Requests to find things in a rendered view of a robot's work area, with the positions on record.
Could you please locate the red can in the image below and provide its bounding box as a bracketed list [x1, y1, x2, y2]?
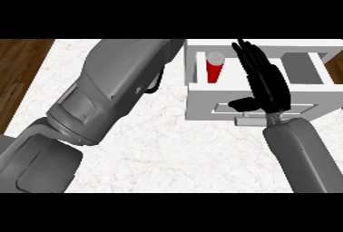
[206, 51, 227, 84]

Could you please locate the white open drawer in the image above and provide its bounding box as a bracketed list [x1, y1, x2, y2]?
[185, 48, 338, 86]

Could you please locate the white cabinet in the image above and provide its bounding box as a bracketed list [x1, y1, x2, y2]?
[185, 39, 343, 62]

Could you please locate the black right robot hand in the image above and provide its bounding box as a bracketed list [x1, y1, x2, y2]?
[228, 38, 293, 115]

